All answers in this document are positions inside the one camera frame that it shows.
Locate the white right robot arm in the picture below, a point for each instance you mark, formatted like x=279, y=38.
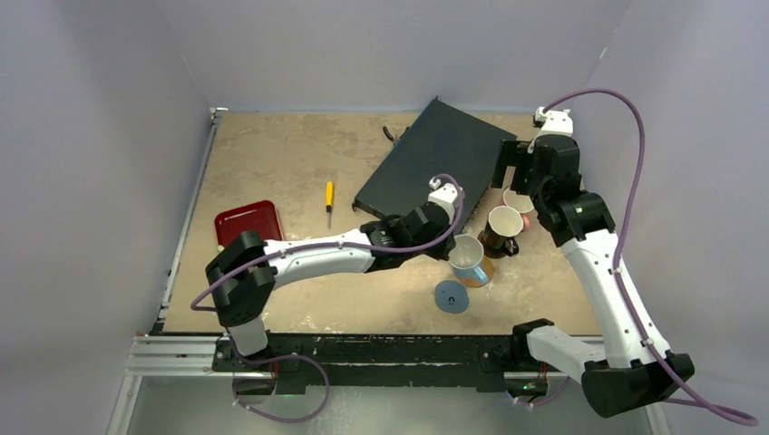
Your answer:
x=635, y=366

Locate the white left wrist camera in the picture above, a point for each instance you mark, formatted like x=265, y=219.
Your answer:
x=445, y=195

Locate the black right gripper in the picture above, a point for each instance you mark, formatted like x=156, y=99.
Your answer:
x=511, y=159

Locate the black handled pliers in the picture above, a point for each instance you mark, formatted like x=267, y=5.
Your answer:
x=394, y=137

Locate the black front base frame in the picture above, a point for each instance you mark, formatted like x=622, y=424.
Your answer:
x=486, y=363

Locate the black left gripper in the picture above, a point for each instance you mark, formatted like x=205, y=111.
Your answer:
x=442, y=251

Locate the aluminium table rail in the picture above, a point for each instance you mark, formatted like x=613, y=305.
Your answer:
x=216, y=116

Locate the blue grey smiley coaster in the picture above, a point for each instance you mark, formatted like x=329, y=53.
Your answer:
x=451, y=297

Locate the dark flat metal box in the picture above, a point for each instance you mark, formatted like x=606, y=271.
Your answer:
x=442, y=140

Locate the light blue mug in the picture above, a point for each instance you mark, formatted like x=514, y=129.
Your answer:
x=468, y=262

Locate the white cup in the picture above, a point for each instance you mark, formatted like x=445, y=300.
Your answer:
x=498, y=237

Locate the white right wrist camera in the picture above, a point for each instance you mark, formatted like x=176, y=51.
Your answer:
x=552, y=122

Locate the yellow handled screwdriver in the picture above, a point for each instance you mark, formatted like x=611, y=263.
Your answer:
x=329, y=203

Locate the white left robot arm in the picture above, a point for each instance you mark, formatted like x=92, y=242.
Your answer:
x=243, y=276

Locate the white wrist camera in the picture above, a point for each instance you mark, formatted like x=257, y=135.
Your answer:
x=445, y=195
x=552, y=122

